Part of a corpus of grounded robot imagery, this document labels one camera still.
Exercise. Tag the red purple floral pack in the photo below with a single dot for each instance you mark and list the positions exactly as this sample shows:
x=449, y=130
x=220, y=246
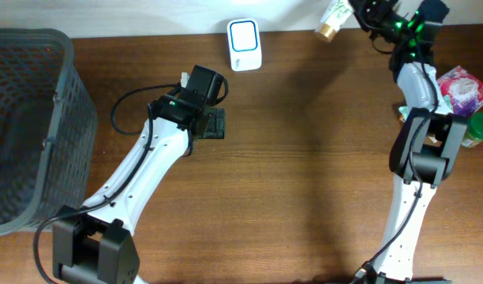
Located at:
x=463, y=89

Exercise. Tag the green lid jar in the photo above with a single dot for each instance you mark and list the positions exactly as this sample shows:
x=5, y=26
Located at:
x=474, y=133

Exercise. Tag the white tube gold cap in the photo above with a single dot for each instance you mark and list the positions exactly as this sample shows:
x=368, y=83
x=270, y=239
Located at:
x=334, y=17

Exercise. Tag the grey plastic mesh basket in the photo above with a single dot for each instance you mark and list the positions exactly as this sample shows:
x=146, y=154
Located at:
x=47, y=128

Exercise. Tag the teal wet wipes pack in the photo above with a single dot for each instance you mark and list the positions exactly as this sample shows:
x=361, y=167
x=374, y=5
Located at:
x=404, y=110

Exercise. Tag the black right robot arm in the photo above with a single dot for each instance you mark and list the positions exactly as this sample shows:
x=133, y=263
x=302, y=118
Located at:
x=424, y=152

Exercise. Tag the white barcode scanner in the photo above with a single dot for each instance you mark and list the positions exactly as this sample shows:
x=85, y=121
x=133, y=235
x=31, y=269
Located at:
x=244, y=45

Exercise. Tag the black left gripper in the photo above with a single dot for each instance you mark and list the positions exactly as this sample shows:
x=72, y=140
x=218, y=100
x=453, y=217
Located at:
x=217, y=125

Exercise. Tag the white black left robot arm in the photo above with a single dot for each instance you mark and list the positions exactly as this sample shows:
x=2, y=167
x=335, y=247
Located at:
x=94, y=243

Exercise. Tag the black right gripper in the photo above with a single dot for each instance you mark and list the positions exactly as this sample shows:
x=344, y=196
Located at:
x=380, y=10

